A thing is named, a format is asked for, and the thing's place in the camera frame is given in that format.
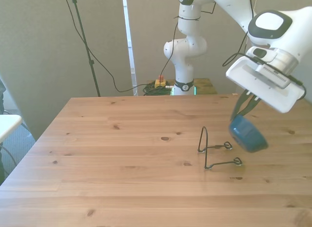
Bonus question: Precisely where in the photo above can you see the blue bowl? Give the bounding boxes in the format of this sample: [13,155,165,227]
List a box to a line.
[228,114,269,153]

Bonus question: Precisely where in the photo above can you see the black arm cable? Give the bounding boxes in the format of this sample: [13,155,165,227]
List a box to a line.
[158,1,216,77]

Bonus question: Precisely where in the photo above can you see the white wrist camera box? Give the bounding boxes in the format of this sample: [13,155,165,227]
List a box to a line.
[254,62,293,89]

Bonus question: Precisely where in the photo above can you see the person in dark clothes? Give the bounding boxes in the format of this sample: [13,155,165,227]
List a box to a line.
[0,78,7,115]

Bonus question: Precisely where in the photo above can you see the white side table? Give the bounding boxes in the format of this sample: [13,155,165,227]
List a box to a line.
[0,114,23,143]

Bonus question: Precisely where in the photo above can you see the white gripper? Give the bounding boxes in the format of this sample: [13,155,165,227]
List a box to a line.
[225,56,306,122]

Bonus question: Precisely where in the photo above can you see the white vertical pole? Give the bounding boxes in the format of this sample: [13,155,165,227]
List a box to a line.
[121,0,138,96]

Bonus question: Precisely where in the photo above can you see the black wire bowl rack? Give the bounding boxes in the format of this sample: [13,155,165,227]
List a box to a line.
[197,126,243,170]

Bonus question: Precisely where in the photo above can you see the yellow emergency stop box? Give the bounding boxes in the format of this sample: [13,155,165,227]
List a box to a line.
[155,75,167,88]

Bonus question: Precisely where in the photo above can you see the black stand cable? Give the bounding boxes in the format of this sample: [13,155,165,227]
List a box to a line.
[63,0,137,93]

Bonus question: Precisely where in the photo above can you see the coiled black cables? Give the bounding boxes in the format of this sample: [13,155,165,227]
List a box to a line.
[142,83,174,96]

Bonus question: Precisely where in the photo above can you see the black camera stand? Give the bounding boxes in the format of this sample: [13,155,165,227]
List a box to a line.
[62,0,102,97]

